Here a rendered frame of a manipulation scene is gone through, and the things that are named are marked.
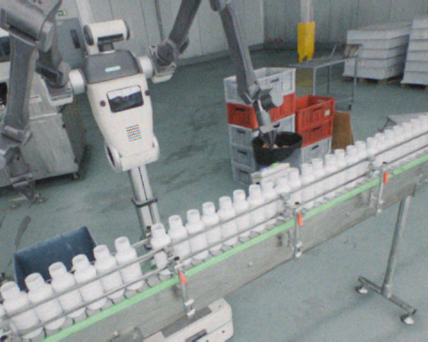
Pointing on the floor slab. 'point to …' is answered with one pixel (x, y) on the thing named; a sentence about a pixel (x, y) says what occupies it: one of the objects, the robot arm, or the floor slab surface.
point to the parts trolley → (329, 74)
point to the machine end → (54, 132)
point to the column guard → (305, 41)
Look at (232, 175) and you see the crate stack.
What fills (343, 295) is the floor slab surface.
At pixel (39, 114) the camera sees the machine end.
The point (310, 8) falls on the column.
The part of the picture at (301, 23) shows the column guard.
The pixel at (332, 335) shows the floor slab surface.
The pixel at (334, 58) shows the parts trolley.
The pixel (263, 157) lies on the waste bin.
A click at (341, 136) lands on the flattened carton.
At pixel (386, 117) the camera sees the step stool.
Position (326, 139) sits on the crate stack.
